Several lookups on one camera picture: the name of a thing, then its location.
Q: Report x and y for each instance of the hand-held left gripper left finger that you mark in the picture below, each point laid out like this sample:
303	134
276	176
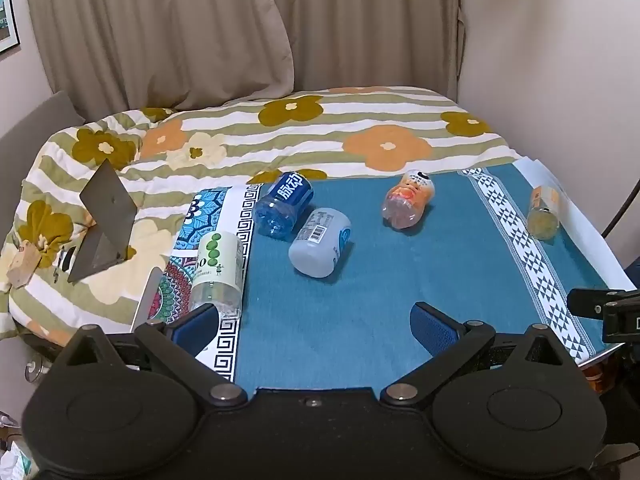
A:
196	331

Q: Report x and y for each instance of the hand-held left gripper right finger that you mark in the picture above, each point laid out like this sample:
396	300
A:
434	329

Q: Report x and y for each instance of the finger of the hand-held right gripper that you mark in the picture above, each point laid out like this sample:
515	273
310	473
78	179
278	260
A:
586	302

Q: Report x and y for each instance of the silver flat tablet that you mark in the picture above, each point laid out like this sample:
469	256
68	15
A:
147	300

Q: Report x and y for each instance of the colourful mandala patterned cloth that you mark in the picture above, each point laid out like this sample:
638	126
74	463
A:
176	275

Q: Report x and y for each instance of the green label clear bottle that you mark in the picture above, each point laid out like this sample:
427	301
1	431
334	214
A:
216	270

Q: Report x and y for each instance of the teal table mat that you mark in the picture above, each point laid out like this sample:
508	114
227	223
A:
370	285

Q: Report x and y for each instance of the small yellow drink bottle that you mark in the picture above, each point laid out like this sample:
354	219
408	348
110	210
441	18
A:
542	217

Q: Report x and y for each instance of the orange label plastic bottle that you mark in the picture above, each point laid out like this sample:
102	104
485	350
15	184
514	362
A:
409	201

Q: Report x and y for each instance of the grey metal folding stand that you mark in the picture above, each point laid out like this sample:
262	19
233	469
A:
102	225

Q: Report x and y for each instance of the white plastic bottle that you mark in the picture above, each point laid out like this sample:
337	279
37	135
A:
320	242

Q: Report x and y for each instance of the blue label plastic bottle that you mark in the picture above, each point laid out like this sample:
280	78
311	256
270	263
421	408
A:
282	205

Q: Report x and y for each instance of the brown paper tag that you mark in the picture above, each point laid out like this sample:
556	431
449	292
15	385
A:
22	264

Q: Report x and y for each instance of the floral striped blanket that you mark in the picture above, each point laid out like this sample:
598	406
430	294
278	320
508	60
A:
310	130

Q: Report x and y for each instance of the grey sofa cushion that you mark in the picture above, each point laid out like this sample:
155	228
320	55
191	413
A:
40	120

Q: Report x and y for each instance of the beige curtain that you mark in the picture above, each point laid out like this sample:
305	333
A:
240	30

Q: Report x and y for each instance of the framed wall picture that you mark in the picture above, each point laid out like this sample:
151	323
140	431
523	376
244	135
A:
7	15

